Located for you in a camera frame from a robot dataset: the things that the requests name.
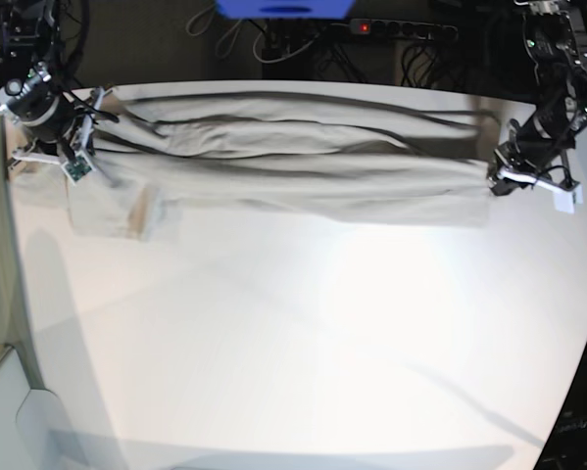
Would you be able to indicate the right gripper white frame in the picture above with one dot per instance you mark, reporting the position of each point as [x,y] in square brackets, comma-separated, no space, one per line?
[65,130]

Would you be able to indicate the blue box at top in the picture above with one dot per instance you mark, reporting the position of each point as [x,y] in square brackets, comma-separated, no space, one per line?
[284,9]

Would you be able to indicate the black power strip red switch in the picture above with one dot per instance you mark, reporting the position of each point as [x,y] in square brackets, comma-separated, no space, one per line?
[392,29]

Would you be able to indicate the grey t-shirt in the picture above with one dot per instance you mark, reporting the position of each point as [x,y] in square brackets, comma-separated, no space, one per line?
[344,159]

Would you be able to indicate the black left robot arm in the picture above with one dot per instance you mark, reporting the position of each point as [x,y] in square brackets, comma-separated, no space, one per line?
[554,39]

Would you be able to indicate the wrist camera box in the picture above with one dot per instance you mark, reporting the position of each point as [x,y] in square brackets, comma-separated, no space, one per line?
[566,200]
[78,167]

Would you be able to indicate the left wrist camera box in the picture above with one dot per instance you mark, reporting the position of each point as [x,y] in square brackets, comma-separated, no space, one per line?
[566,200]

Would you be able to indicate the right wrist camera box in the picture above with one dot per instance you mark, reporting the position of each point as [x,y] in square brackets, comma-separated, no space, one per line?
[78,167]

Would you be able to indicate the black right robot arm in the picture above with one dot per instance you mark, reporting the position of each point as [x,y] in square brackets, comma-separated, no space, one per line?
[38,67]

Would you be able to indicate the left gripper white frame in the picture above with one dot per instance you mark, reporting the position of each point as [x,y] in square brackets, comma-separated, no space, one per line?
[510,172]

